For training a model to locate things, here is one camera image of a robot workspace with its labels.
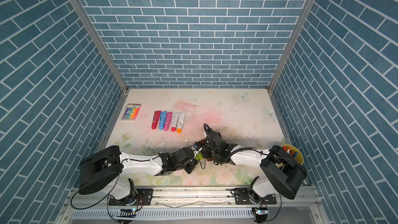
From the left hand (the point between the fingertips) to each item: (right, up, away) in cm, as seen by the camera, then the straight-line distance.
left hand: (199, 163), depth 84 cm
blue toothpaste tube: (-26, +21, +17) cm, 38 cm away
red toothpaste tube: (-30, +22, +17) cm, 41 cm away
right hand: (+2, +6, +2) cm, 6 cm away
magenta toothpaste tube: (-21, +21, +16) cm, 34 cm away
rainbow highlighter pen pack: (-48, +26, +21) cm, 58 cm away
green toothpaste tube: (0, +5, -2) cm, 5 cm away
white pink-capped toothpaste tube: (-17, +22, +15) cm, 31 cm away
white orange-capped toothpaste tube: (-13, +22, +17) cm, 30 cm away
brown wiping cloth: (+2, +9, +10) cm, 13 cm away
